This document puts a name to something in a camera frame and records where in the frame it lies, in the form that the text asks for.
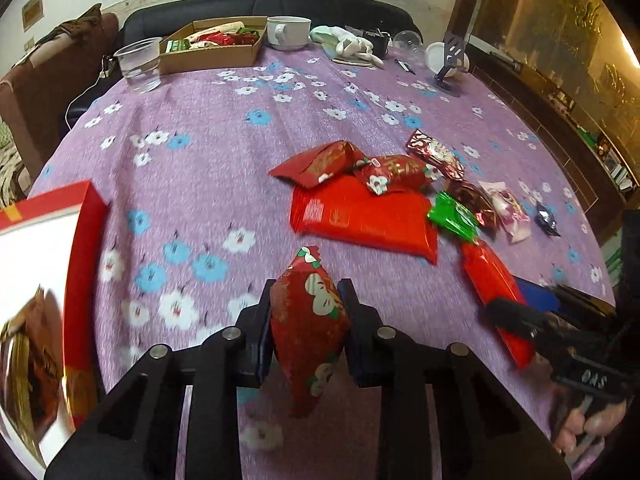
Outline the white and green plush toy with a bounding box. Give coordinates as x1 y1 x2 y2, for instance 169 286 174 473
309 25 386 68

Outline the long red snack packet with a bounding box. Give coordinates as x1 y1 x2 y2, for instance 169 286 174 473
460 239 537 370

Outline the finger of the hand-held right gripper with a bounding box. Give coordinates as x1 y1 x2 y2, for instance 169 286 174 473
481 297 571 361
515 277 618 326

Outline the patterned cushion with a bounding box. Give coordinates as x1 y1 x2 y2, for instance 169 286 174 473
0 120 26 206

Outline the green snack packet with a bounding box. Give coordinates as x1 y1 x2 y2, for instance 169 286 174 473
426 191 482 242

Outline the black sofa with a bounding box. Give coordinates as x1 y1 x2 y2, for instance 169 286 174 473
122 0 423 46

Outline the brown armchair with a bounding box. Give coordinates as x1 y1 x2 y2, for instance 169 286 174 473
0 12 121 181

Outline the brown cloth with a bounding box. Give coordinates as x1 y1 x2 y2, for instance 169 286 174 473
37 4 103 43

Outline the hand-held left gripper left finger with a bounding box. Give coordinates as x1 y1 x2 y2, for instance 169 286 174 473
45 277 278 480

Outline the white bowl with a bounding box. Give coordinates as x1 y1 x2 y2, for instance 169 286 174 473
424 41 471 78

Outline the black pouch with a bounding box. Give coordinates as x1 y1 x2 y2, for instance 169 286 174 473
360 29 392 58

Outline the dark wooden cabinet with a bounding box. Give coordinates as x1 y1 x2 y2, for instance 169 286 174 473
447 0 640 241

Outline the purple floral tablecloth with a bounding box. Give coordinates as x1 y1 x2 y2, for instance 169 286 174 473
25 42 618 480

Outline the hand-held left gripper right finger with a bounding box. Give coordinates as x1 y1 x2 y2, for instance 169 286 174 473
336 277 573 480

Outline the large flat red snack packet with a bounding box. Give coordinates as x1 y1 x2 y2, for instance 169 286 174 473
290 175 440 266

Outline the brown gold snack packet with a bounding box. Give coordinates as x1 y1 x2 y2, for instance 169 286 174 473
445 179 501 238

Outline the red and white gift box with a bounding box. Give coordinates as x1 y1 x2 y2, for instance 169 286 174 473
0 181 110 468

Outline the dark red white snack packet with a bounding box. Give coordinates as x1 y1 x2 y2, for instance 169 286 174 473
405 129 467 181

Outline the brown cardboard box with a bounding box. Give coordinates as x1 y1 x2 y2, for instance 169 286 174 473
159 16 269 76

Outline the black phone stand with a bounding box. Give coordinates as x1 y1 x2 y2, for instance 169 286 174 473
432 32 468 97

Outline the white mug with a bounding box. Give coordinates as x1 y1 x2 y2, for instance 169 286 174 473
266 16 313 51

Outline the red floral candy packet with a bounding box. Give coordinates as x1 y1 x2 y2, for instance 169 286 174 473
352 155 441 196

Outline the clear ribbed plastic cup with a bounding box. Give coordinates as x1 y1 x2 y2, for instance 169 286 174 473
113 36 163 94

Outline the clear smooth plastic cup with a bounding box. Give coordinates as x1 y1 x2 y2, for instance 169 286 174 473
391 30 426 53

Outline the red gold print snack packet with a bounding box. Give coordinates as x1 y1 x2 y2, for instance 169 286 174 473
268 140 367 190

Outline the white and red snack packet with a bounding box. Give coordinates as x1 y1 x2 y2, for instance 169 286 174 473
479 181 532 244

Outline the yellow wall plaque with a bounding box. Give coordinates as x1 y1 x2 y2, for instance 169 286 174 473
21 0 43 31

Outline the red apple print snack packet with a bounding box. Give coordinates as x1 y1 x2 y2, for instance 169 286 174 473
269 246 350 420

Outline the pile of assorted snack packets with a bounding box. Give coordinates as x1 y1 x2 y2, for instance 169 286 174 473
165 21 262 53

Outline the person's right hand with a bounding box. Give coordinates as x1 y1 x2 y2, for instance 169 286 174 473
550 400 628 467

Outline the dark blue foil candy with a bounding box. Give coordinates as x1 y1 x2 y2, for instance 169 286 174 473
534 204 562 237

